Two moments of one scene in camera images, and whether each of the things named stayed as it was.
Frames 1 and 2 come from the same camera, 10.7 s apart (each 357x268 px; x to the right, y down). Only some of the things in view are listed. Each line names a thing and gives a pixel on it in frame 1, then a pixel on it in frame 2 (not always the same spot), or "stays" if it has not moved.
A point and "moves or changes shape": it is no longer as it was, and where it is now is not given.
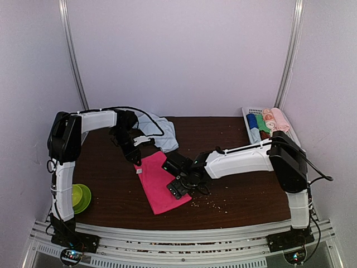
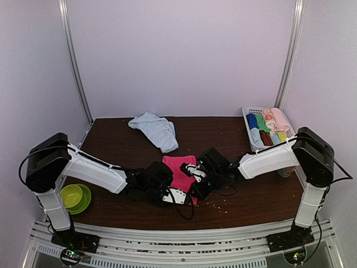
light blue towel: [158, 128] stays
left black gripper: [130, 154] → [158, 204]
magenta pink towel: [154, 178] moves or changes shape
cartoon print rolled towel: [269, 119] stays
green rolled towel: [261, 124] stays
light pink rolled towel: [281, 123] stays
